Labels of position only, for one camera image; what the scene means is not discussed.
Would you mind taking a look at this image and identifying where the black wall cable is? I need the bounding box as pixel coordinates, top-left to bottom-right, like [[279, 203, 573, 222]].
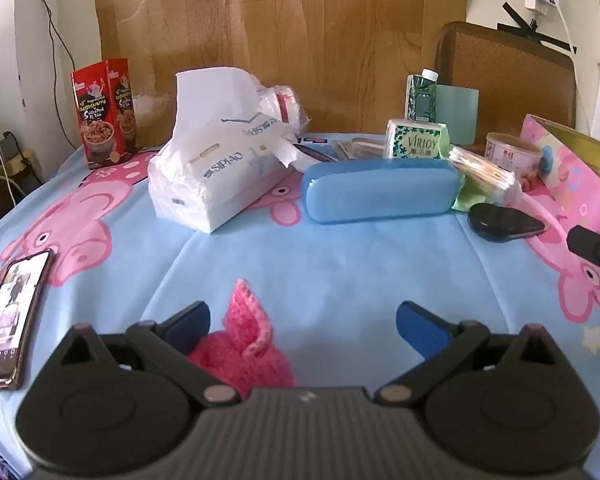
[[37, 0, 81, 148]]

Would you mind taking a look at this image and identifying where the white cable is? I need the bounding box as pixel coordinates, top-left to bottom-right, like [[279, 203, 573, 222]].
[[554, 0, 580, 53]]

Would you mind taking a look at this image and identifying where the clear flat plastic packet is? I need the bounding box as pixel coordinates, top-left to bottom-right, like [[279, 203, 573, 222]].
[[331, 137, 388, 161]]

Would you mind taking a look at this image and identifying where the white tissue pack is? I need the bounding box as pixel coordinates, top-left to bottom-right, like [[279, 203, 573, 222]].
[[147, 67, 311, 233]]

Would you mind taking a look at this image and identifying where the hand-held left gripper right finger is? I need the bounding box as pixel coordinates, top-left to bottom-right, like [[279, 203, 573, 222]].
[[374, 301, 555, 408]]

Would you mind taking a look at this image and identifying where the plastic-wrapped white roll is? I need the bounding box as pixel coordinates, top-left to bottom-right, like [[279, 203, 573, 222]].
[[252, 77, 311, 136]]

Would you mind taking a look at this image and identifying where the green drink carton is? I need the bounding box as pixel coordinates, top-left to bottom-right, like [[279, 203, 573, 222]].
[[405, 69, 438, 123]]

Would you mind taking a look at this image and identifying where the blue cartoon pig tablecloth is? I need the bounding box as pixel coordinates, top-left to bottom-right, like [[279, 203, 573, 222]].
[[0, 132, 600, 480]]

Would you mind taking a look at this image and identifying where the smartphone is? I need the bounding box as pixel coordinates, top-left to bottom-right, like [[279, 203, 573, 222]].
[[0, 249, 56, 392]]

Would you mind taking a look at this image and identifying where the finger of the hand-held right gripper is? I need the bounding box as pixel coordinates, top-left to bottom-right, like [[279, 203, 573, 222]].
[[566, 225, 600, 283]]

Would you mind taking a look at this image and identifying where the pink label food can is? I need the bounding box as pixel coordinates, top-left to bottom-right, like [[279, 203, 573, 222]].
[[484, 132, 545, 193]]

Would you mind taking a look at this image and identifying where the black car key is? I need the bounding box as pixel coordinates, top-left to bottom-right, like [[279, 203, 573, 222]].
[[467, 203, 550, 243]]

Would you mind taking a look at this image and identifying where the red snack box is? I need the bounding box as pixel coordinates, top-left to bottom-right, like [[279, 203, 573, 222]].
[[71, 58, 140, 171]]

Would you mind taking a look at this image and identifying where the wooden board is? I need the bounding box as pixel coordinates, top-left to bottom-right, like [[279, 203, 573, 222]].
[[94, 0, 473, 148]]

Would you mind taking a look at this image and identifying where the pink crochet pouch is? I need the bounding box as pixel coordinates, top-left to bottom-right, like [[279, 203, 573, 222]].
[[187, 279, 298, 390]]

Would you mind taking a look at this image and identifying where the pink gift bag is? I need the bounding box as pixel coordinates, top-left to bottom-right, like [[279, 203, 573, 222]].
[[522, 114, 600, 261]]

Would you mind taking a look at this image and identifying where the black tape cross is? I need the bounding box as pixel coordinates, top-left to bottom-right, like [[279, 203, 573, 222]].
[[497, 2, 578, 56]]

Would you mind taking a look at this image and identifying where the clutter of cables and gadgets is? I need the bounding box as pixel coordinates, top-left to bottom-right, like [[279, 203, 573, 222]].
[[0, 125, 46, 221]]

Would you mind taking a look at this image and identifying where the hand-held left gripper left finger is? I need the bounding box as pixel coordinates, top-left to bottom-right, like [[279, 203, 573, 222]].
[[55, 301, 243, 408]]

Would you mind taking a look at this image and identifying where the blue glasses case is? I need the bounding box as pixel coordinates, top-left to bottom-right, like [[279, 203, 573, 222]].
[[300, 157, 460, 223]]

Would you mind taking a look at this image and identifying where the cotton swab pack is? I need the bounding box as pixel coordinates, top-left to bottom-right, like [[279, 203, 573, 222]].
[[447, 145, 525, 211]]

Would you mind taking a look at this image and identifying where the green pocket tissue packet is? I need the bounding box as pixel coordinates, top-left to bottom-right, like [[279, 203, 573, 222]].
[[384, 119, 453, 161]]

